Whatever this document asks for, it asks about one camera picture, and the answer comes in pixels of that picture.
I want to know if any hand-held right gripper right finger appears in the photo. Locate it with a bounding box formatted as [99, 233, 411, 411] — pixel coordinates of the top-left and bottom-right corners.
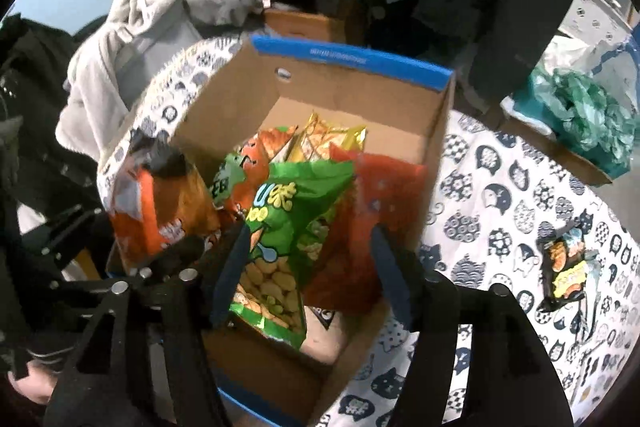
[370, 224, 576, 427]

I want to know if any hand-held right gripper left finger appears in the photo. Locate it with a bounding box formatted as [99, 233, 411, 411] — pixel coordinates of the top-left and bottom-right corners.
[42, 222, 253, 427]

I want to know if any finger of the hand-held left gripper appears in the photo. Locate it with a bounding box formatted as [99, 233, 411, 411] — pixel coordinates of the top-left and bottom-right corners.
[15, 204, 101, 269]
[50, 234, 221, 303]

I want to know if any red snack bag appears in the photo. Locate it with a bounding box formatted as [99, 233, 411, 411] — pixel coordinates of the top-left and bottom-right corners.
[300, 144, 428, 315]

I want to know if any orange and green snack bag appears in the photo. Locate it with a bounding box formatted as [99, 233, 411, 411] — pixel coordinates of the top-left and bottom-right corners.
[212, 126, 301, 218]

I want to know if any yellow noodle snack bag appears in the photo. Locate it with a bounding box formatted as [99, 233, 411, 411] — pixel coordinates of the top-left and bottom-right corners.
[290, 112, 368, 162]

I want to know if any person's left hand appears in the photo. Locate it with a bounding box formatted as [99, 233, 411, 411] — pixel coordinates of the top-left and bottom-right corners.
[7, 369, 53, 405]

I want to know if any dark cloth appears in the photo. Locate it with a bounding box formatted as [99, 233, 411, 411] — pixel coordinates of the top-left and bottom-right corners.
[0, 14, 103, 228]

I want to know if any cat-print bedsheet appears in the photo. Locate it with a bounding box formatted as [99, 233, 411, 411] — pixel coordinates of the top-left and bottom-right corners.
[97, 37, 640, 427]

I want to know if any black snack packet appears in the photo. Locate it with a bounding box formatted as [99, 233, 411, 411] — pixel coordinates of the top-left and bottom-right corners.
[537, 222, 601, 313]

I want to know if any light grey fleece garment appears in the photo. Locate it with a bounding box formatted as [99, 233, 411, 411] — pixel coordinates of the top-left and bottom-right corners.
[55, 0, 206, 158]

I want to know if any green plastic bag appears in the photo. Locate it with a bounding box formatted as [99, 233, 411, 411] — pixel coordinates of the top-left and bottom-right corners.
[530, 69, 638, 178]

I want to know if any small cardboard box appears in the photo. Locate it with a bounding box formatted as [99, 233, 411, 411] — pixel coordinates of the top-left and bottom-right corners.
[262, 9, 351, 42]

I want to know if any blue and white plastic bag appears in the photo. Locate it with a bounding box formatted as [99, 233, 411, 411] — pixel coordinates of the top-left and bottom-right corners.
[540, 32, 640, 80]

